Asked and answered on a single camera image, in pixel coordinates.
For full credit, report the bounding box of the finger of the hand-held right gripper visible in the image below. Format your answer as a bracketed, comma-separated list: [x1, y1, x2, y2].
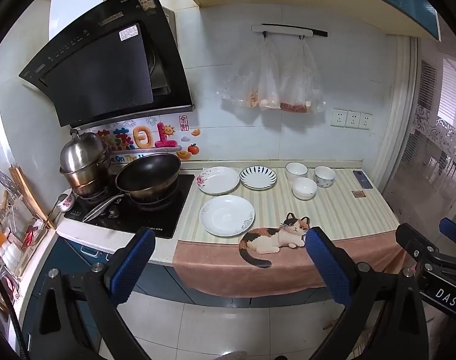
[396, 223, 440, 267]
[439, 217, 456, 250]

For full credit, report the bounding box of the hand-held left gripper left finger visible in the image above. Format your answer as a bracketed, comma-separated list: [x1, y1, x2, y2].
[26, 226, 156, 360]

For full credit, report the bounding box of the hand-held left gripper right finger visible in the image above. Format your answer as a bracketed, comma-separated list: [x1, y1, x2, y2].
[305, 226, 429, 360]

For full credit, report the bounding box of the white bowl blue rim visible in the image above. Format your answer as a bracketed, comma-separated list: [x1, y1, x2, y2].
[292, 177, 318, 200]
[285, 162, 309, 180]

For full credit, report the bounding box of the striped cat print mat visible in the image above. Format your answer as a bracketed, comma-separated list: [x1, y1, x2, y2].
[172, 168, 412, 299]

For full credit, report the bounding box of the black gas stove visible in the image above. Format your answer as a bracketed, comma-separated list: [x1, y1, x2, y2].
[63, 172, 196, 239]

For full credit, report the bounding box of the blue smartphone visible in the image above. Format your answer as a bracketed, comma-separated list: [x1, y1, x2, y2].
[352, 170, 373, 190]

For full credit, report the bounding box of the sliding glass door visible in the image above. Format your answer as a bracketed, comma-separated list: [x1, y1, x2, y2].
[381, 37, 456, 233]

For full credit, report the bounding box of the floral white bowl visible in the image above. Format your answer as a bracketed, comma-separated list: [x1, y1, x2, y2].
[313, 166, 336, 189]

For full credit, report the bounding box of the black wok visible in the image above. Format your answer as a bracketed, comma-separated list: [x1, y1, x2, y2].
[82, 152, 182, 223]

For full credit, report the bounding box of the small floral bowl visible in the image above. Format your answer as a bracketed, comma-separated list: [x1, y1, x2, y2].
[57, 189, 76, 213]

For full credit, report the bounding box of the metal spoon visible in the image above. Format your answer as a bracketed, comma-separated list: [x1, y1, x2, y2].
[48, 193, 69, 222]

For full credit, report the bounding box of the plain white plate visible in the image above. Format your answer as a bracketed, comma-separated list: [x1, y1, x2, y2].
[199, 195, 256, 238]

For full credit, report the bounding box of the blue striped plate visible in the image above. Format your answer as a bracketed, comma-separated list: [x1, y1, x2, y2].
[239, 165, 278, 191]

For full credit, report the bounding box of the metal dish rack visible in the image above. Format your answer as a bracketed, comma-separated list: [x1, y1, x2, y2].
[0, 191, 49, 282]

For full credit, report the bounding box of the steel steamer pot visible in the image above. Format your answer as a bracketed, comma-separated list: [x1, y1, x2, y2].
[59, 128, 112, 197]

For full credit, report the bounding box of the floral white plate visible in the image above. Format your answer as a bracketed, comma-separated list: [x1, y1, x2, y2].
[197, 166, 241, 196]

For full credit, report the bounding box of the wooden cutting board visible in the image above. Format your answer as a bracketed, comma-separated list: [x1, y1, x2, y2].
[9, 166, 56, 230]

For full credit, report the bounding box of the metal skimmer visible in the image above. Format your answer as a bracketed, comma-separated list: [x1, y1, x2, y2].
[0, 164, 21, 196]

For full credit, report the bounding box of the clear plastic bag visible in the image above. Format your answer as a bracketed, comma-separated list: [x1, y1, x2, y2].
[258, 39, 281, 111]
[222, 39, 268, 109]
[280, 39, 326, 114]

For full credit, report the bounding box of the black range hood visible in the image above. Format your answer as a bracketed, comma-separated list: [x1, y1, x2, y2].
[18, 0, 196, 128]

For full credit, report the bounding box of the colourful wall sticker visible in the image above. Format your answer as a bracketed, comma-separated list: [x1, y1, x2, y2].
[87, 114, 202, 164]

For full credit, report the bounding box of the white wall hook rail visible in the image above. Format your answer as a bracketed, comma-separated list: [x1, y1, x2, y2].
[251, 23, 328, 39]

